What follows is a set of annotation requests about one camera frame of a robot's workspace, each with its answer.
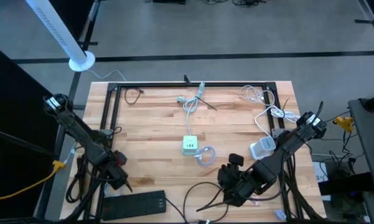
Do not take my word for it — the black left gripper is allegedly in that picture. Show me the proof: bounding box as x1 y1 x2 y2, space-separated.
104 150 134 193

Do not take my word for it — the mint green cube power strip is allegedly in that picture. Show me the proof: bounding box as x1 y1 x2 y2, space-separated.
182 135 200 156

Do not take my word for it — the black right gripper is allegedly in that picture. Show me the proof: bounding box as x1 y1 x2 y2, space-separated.
195 153 259 213

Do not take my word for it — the black aluminium table frame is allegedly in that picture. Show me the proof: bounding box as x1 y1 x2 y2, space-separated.
82 81 318 224

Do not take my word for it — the small white adapter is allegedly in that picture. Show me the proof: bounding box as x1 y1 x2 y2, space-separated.
273 208 288 222

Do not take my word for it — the tall white tower fan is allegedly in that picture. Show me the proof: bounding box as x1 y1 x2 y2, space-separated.
24 0 96 73

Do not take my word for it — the lavender USB cable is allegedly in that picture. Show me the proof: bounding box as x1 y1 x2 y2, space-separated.
194 145 217 168

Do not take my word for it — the thick black USB cable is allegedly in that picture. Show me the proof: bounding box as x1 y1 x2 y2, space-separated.
161 181 234 224

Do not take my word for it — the thin white fan cord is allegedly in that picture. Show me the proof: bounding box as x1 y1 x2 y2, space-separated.
86 68 128 82

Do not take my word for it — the black coiled power cord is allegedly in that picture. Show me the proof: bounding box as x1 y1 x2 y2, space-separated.
64 154 93 205

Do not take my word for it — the thin black USB cable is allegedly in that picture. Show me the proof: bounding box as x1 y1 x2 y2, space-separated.
123 87 144 106

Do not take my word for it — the yellow plug connector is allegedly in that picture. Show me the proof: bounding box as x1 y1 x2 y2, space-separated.
332 115 355 133

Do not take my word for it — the black power strip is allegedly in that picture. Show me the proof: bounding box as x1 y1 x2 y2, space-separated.
100 190 167 222

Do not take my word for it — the black zip tie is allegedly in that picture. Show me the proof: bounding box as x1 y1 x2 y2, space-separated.
195 95 218 112

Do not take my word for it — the white tower power strip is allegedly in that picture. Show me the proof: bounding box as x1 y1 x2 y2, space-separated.
249 136 277 161

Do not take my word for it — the thick white power cord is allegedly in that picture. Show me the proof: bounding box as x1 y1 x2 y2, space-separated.
254 105 301 139

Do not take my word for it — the black arm cable harness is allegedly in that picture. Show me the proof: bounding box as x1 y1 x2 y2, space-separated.
60 167 116 223
278 146 320 222

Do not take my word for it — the white paper sheet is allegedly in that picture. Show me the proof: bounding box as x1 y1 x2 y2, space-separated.
312 161 331 202

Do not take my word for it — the thin white USB cable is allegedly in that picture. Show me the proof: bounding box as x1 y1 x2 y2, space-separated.
238 84 275 105

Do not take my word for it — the white cube power cord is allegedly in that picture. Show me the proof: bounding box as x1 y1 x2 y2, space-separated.
176 81 206 138

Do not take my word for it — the yellow cable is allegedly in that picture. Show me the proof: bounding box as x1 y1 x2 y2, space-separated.
0 159 67 203

